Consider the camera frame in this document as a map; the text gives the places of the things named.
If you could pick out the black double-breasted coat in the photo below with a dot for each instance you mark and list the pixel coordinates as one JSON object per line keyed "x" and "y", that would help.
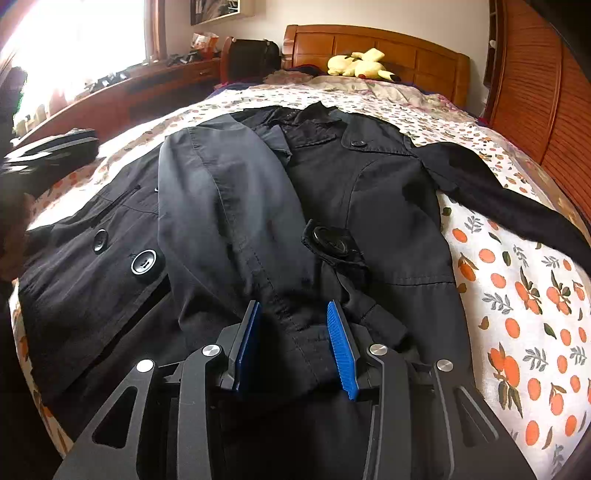
{"x": 292, "y": 209}

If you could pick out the person's left hand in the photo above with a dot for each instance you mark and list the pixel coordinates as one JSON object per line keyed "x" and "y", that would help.
{"x": 16, "y": 214}

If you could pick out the white wall shelf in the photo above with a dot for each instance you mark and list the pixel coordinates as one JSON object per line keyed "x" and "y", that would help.
{"x": 208, "y": 11}

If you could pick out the wooden louvered wardrobe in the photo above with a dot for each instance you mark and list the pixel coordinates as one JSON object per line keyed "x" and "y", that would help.
{"x": 540, "y": 98}

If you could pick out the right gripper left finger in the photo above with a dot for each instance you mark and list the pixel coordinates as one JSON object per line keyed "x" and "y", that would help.
{"x": 159, "y": 422}

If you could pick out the yellow Pikachu plush toy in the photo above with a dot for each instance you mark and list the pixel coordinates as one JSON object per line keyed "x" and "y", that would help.
{"x": 366, "y": 65}

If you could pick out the dark chair with backpack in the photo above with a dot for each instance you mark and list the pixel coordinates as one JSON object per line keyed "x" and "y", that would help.
{"x": 243, "y": 60}

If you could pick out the wooden desk cabinet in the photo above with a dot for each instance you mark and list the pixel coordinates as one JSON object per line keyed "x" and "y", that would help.
{"x": 117, "y": 108}

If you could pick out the orange-print white bed sheet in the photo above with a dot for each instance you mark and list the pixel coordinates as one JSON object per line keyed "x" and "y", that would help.
{"x": 527, "y": 305}

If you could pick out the orange white paper bag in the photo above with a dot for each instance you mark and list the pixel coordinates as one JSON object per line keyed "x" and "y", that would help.
{"x": 204, "y": 44}

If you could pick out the window with wooden frame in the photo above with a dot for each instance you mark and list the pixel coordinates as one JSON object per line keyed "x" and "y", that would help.
{"x": 65, "y": 45}

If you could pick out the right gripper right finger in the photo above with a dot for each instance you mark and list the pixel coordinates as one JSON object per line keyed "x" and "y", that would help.
{"x": 426, "y": 421}

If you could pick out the floral quilt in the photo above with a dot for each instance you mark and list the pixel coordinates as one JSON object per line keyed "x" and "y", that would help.
{"x": 430, "y": 118}

